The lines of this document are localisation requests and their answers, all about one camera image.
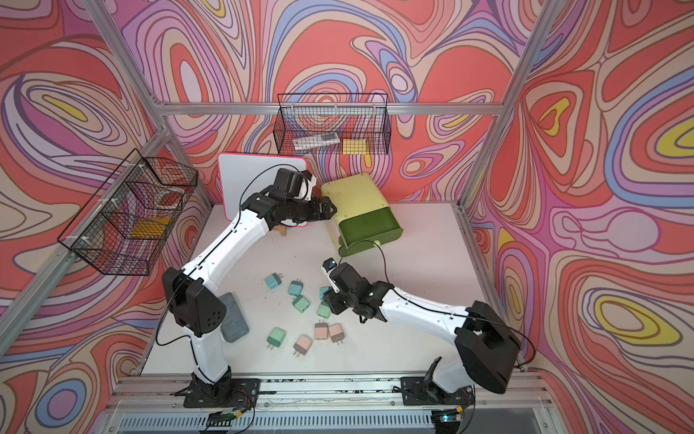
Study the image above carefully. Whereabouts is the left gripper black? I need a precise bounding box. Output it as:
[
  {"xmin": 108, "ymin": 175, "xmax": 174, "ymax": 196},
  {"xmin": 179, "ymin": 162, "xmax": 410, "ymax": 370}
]
[{"xmin": 284, "ymin": 194, "xmax": 337, "ymax": 224}]

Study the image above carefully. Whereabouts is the yellow green drawer cabinet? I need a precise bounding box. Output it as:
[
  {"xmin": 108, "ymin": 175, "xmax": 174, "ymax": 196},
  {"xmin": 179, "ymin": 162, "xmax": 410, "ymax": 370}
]
[{"xmin": 321, "ymin": 174, "xmax": 390, "ymax": 250}]

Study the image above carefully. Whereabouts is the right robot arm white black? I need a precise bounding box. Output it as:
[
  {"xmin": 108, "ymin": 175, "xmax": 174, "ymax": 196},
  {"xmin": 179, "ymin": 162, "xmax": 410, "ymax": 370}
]
[{"xmin": 321, "ymin": 258, "xmax": 522, "ymax": 394}]

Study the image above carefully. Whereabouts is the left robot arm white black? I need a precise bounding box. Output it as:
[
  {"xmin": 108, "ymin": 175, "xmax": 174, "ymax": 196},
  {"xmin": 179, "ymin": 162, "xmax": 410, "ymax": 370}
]
[{"xmin": 163, "ymin": 164, "xmax": 337, "ymax": 384}]

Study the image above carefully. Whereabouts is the green plug upper right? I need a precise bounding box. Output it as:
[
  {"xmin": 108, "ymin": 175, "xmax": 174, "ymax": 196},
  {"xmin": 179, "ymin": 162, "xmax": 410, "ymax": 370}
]
[{"xmin": 316, "ymin": 303, "xmax": 332, "ymax": 319}]

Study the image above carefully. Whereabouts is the green plug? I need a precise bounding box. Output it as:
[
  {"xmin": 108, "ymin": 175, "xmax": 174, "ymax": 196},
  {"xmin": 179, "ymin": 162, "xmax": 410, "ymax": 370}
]
[
  {"xmin": 292, "ymin": 296, "xmax": 311, "ymax": 313},
  {"xmin": 267, "ymin": 327, "xmax": 287, "ymax": 350},
  {"xmin": 316, "ymin": 303, "xmax": 332, "ymax": 319}
]

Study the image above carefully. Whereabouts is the pink plug right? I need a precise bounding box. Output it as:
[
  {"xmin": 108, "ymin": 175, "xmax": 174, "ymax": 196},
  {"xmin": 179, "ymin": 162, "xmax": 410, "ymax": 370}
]
[{"xmin": 328, "ymin": 324, "xmax": 345, "ymax": 345}]

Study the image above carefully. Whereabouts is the pink plug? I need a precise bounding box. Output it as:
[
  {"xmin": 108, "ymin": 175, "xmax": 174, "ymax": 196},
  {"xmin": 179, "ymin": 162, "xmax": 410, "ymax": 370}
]
[
  {"xmin": 294, "ymin": 335, "xmax": 314, "ymax": 357},
  {"xmin": 328, "ymin": 324, "xmax": 345, "ymax": 345},
  {"xmin": 314, "ymin": 323, "xmax": 330, "ymax": 341}
]

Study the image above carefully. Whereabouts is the pink plug middle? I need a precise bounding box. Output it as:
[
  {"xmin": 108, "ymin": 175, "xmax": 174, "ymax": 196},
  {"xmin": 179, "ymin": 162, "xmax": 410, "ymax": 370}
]
[{"xmin": 314, "ymin": 323, "xmax": 330, "ymax": 341}]

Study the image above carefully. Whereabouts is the green plug upper left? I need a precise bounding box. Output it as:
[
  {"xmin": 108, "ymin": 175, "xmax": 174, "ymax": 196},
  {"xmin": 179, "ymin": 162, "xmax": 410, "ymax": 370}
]
[{"xmin": 292, "ymin": 296, "xmax": 311, "ymax": 313}]

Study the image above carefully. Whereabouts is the grey remote in back basket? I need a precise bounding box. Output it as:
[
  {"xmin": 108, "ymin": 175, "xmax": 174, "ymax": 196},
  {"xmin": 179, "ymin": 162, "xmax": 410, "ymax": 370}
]
[{"xmin": 292, "ymin": 132, "xmax": 341, "ymax": 151}]

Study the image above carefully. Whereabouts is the yellow sponge in back basket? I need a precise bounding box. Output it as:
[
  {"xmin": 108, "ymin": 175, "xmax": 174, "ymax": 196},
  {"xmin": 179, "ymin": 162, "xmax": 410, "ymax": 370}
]
[{"xmin": 342, "ymin": 139, "xmax": 370, "ymax": 156}]

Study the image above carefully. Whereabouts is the pink plug lower left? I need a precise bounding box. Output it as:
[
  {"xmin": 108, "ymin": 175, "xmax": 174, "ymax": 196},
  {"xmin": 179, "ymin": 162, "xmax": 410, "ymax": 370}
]
[{"xmin": 294, "ymin": 335, "xmax": 314, "ymax": 357}]

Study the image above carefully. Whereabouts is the pink framed whiteboard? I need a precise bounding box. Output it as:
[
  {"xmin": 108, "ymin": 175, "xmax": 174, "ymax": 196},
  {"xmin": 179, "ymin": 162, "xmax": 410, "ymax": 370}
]
[{"xmin": 218, "ymin": 153, "xmax": 307, "ymax": 222}]

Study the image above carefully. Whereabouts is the green plug lower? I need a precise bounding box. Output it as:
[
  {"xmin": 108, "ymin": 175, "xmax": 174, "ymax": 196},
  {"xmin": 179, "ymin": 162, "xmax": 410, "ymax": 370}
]
[{"xmin": 267, "ymin": 327, "xmax": 287, "ymax": 350}]

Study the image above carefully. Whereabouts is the grey felt eraser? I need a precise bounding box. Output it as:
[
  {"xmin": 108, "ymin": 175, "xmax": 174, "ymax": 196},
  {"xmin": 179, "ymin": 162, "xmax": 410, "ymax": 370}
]
[{"xmin": 220, "ymin": 293, "xmax": 249, "ymax": 344}]

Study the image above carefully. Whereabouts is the tape roll in left basket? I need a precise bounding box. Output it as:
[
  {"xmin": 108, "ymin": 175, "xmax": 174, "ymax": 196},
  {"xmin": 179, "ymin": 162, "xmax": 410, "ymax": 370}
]
[{"xmin": 150, "ymin": 188, "xmax": 183, "ymax": 210}]

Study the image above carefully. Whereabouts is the yellow item in left basket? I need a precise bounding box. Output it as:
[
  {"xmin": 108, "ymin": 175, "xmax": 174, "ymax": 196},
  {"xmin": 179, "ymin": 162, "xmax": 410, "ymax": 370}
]
[{"xmin": 128, "ymin": 217, "xmax": 171, "ymax": 241}]

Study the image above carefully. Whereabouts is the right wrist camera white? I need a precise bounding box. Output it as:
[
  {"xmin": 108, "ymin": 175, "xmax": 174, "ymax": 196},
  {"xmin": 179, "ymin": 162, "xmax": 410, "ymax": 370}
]
[{"xmin": 322, "ymin": 258, "xmax": 340, "ymax": 293}]

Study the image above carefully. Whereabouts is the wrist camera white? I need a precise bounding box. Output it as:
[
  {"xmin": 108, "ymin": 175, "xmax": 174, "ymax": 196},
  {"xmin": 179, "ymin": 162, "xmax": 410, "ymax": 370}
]
[
  {"xmin": 322, "ymin": 258, "xmax": 340, "ymax": 293},
  {"xmin": 298, "ymin": 170, "xmax": 317, "ymax": 201}
]

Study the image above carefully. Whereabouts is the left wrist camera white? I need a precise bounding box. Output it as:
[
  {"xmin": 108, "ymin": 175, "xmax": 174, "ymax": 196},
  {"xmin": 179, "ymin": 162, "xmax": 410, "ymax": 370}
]
[{"xmin": 298, "ymin": 170, "xmax": 317, "ymax": 201}]

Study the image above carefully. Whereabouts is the back black wire basket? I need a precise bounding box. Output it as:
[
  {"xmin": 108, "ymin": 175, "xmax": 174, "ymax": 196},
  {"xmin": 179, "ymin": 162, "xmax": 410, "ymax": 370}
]
[{"xmin": 273, "ymin": 92, "xmax": 392, "ymax": 157}]

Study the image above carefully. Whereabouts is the black wire basket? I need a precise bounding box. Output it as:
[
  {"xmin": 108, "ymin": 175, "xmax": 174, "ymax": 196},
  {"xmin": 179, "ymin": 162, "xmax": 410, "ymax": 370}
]
[
  {"xmin": 273, "ymin": 92, "xmax": 392, "ymax": 157},
  {"xmin": 58, "ymin": 150, "xmax": 199, "ymax": 276}
]

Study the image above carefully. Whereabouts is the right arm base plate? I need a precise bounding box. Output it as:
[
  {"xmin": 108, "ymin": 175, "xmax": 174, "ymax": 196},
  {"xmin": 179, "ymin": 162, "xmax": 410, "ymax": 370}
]
[{"xmin": 393, "ymin": 376, "xmax": 475, "ymax": 409}]

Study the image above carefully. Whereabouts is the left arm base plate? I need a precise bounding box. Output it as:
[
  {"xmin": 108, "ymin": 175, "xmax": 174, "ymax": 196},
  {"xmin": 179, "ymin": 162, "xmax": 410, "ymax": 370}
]
[{"xmin": 175, "ymin": 375, "xmax": 260, "ymax": 409}]

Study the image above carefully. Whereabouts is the left black wire basket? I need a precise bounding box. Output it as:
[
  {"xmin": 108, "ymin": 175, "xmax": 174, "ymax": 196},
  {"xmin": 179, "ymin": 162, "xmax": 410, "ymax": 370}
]
[{"xmin": 58, "ymin": 150, "xmax": 199, "ymax": 276}]

